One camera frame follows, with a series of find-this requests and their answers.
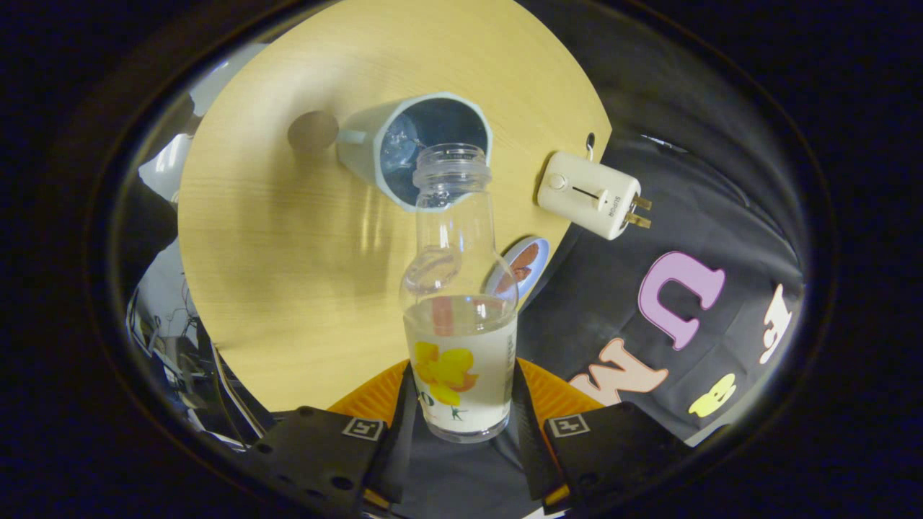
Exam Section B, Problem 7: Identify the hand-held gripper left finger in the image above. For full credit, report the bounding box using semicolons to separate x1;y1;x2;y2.
249;360;423;517

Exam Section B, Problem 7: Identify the clear glass juice bottle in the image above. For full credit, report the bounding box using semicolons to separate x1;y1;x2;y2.
399;143;520;443

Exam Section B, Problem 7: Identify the pale blue cup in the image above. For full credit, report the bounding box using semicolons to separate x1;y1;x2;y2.
336;92;494;213

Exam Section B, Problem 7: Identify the round wooden table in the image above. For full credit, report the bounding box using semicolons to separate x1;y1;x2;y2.
177;0;614;413

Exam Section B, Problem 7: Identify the white toy toaster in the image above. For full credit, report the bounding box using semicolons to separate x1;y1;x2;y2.
536;150;653;241

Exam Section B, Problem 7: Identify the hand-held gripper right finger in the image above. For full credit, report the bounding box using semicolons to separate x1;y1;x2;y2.
509;358;693;517

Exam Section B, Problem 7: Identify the black backdrop cloth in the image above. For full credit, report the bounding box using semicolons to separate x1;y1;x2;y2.
516;0;805;442

